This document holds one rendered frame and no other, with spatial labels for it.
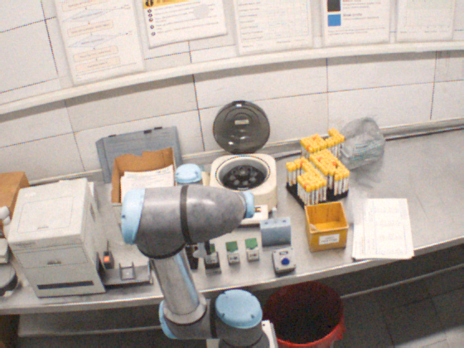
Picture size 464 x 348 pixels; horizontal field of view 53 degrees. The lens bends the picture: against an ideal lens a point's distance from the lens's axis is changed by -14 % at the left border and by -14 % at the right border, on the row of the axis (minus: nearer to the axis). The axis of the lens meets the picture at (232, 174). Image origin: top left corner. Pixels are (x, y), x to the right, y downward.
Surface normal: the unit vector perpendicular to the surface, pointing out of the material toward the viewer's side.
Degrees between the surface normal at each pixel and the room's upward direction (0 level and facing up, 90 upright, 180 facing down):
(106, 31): 93
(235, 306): 8
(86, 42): 93
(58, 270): 90
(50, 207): 0
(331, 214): 90
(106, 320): 0
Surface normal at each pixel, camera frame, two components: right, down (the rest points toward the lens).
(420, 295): -0.10, -0.77
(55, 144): 0.12, 0.61
